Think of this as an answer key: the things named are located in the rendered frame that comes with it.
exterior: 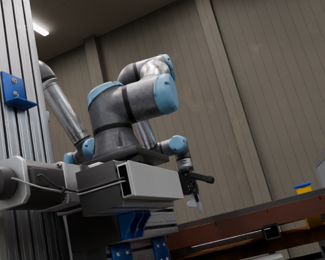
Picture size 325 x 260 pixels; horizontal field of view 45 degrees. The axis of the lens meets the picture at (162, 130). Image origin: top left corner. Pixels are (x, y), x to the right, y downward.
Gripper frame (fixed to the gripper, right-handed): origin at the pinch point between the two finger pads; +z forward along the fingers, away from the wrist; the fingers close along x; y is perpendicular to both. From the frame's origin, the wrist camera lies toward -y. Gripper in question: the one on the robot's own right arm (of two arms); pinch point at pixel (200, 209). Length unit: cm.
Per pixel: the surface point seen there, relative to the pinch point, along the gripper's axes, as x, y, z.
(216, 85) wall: -607, -25, -286
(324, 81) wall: -573, -221, -217
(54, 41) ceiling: -605, 316, -518
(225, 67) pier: -584, -51, -309
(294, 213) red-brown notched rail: 41, -35, 12
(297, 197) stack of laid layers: 37, -38, 7
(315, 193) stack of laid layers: 37, -45, 7
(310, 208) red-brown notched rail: 41, -41, 11
